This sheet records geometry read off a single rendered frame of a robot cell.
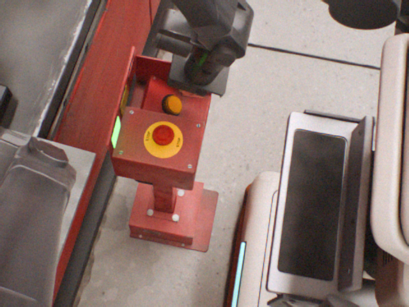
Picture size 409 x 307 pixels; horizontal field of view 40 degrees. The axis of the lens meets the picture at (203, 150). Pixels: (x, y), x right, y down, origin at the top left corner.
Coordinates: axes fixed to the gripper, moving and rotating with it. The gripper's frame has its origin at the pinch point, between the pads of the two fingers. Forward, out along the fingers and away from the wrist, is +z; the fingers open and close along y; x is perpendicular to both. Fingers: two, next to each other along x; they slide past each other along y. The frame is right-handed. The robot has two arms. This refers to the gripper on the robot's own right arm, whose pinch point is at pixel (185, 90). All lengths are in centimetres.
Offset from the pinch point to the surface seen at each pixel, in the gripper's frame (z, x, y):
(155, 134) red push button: 0.4, 10.0, 3.7
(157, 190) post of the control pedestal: 46.0, 7.2, -7.1
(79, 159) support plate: -16.1, 23.1, 15.8
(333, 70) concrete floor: 66, -58, -64
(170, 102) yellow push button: 7.5, -0.3, 1.0
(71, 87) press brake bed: 5.8, 3.4, 20.2
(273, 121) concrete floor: 71, -34, -46
